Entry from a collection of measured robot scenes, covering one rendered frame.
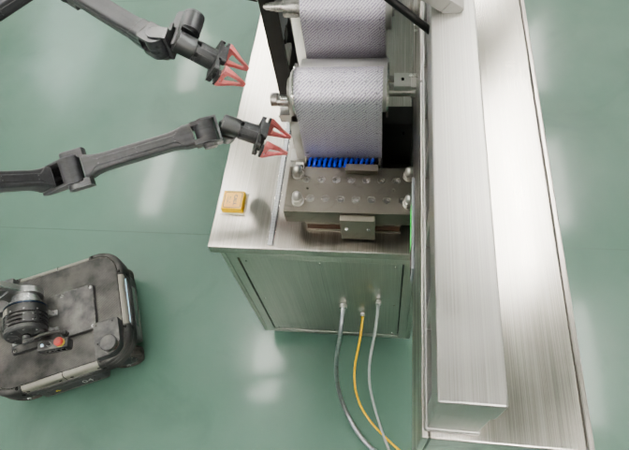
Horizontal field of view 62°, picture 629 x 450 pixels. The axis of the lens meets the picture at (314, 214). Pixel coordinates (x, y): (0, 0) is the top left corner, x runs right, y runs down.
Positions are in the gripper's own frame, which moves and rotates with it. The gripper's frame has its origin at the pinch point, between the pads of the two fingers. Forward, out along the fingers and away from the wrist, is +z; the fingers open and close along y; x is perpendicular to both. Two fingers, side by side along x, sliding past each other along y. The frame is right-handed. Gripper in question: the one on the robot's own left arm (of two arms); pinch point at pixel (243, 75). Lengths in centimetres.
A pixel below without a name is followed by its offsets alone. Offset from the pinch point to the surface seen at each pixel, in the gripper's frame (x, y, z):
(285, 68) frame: -15.3, -27.6, 18.4
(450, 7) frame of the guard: 59, 21, 16
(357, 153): -1.2, 6.0, 39.9
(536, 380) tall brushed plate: 49, 81, 41
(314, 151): -8.5, 5.8, 29.4
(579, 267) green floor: -19, -10, 182
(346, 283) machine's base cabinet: -34, 31, 62
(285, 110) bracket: -8.0, -3.2, 17.7
